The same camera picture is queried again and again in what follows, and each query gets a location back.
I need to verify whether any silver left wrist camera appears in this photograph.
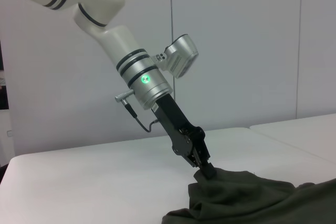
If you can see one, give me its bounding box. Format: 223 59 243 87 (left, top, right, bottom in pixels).
151 34 200 79

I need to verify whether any black background equipment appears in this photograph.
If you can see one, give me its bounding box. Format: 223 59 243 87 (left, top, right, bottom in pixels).
0 39 10 111

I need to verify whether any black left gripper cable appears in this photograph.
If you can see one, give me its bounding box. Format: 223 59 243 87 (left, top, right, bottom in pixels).
114 89 161 133

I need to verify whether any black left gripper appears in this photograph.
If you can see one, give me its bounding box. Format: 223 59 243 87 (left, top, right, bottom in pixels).
151 93 217 180

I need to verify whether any dark green FREE t-shirt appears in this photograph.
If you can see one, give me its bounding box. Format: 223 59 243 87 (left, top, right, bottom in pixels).
161 170 336 224

